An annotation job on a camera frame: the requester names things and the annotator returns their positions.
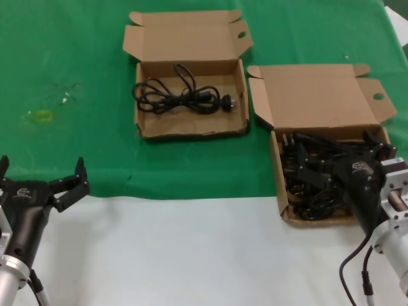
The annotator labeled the cardboard box holding cables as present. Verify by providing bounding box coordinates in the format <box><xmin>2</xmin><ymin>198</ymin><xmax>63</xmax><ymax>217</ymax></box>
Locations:
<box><xmin>246</xmin><ymin>63</ymin><xmax>398</xmax><ymax>230</ymax></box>

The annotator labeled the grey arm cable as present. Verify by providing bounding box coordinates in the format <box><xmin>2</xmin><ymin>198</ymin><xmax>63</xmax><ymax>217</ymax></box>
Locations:
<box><xmin>26</xmin><ymin>268</ymin><xmax>51</xmax><ymax>306</ymax></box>

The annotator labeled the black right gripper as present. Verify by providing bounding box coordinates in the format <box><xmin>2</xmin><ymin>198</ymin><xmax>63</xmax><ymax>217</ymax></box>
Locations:
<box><xmin>295</xmin><ymin>129</ymin><xmax>398</xmax><ymax>234</ymax></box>

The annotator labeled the green table cloth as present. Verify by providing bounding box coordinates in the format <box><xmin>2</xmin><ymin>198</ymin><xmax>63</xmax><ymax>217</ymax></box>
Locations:
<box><xmin>0</xmin><ymin>0</ymin><xmax>408</xmax><ymax>201</ymax></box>

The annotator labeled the black white arm cable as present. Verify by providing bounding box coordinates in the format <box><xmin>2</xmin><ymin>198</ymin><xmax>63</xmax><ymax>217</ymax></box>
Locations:
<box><xmin>360</xmin><ymin>245</ymin><xmax>377</xmax><ymax>306</ymax></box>

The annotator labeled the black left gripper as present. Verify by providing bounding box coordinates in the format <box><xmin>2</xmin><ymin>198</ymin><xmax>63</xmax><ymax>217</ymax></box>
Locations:
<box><xmin>0</xmin><ymin>155</ymin><xmax>91</xmax><ymax>268</ymax></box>

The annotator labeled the black power cable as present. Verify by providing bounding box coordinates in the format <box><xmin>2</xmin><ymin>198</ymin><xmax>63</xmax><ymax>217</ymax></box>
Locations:
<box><xmin>284</xmin><ymin>152</ymin><xmax>309</xmax><ymax>205</ymax></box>
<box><xmin>282</xmin><ymin>131</ymin><xmax>370</xmax><ymax>154</ymax></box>
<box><xmin>133</xmin><ymin>62</ymin><xmax>241</xmax><ymax>116</ymax></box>
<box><xmin>293</xmin><ymin>187</ymin><xmax>356</xmax><ymax>222</ymax></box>

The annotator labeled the cardboard box with torn edge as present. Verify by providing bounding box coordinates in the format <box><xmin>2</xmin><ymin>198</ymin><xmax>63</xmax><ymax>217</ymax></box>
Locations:
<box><xmin>122</xmin><ymin>9</ymin><xmax>254</xmax><ymax>142</ymax></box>

